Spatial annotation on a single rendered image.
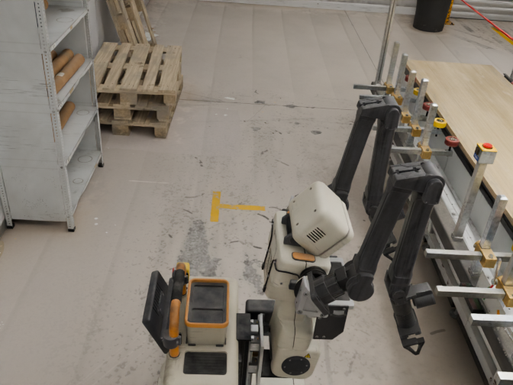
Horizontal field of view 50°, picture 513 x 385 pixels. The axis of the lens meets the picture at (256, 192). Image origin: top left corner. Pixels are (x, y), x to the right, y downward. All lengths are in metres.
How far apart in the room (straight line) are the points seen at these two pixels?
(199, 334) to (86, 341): 1.30
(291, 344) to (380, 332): 1.37
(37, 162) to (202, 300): 1.94
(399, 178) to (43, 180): 2.70
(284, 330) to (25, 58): 2.18
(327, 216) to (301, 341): 0.53
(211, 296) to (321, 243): 0.52
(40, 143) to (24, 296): 0.91
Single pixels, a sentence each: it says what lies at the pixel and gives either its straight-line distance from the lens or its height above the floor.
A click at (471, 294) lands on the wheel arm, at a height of 0.85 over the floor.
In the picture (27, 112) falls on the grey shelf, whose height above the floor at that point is 0.87.
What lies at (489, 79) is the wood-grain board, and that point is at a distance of 4.60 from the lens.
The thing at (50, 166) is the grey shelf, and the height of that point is 0.50.
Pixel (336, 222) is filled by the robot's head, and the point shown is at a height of 1.35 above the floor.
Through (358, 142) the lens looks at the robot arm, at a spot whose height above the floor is 1.48.
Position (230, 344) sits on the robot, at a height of 0.81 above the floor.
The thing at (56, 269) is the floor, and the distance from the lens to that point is 3.63.
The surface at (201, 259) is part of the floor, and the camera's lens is 3.60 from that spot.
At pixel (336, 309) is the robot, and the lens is 1.86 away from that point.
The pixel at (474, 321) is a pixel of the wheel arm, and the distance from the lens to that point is 2.10.
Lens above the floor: 2.31
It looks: 33 degrees down
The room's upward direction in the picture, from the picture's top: 5 degrees clockwise
